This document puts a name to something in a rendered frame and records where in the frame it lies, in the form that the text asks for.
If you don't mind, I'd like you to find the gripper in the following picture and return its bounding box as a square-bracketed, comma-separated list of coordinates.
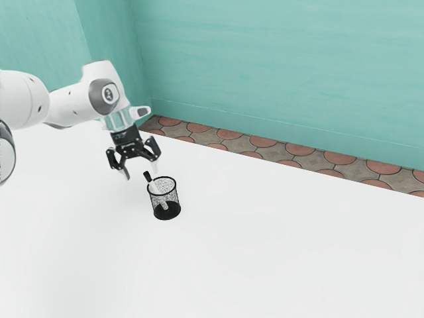
[105, 124, 162, 181]

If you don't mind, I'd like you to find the white pen with black cap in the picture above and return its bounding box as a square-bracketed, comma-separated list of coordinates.
[142, 170, 169, 212]

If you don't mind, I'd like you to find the black mesh pen holder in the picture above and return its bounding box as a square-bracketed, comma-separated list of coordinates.
[146, 177, 183, 221]

